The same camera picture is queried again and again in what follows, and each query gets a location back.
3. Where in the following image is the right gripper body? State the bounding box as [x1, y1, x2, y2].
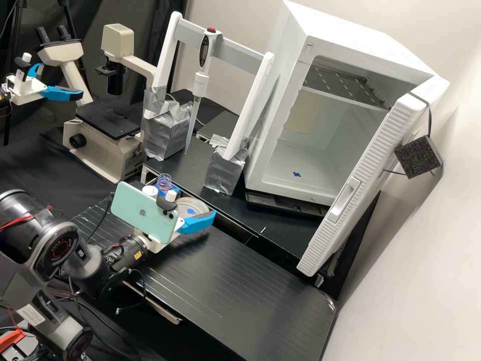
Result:
[136, 232, 179, 253]

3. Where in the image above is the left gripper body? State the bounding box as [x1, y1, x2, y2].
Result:
[5, 73, 49, 106]

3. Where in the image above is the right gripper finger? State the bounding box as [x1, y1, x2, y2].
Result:
[177, 209, 217, 236]

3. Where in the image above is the petri dish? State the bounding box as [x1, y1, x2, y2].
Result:
[175, 198, 210, 223]

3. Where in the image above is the blue bottle holder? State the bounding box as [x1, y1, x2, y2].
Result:
[154, 183, 182, 200]

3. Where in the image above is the cream microscope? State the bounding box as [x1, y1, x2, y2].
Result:
[36, 23, 159, 185]

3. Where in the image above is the black platform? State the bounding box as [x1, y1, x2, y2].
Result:
[70, 192, 338, 361]
[140, 138, 331, 261]

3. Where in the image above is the white pipette stand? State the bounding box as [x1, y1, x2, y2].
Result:
[140, 11, 282, 197]

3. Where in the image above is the pipette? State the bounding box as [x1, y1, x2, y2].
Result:
[183, 27, 223, 155]

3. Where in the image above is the incubator door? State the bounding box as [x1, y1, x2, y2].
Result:
[296, 75, 451, 278]

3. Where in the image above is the white incubator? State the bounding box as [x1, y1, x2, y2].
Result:
[242, 0, 437, 208]

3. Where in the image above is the right wrist camera phone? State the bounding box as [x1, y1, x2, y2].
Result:
[111, 181, 186, 243]

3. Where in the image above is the black cable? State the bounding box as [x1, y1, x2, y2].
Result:
[85, 191, 116, 242]

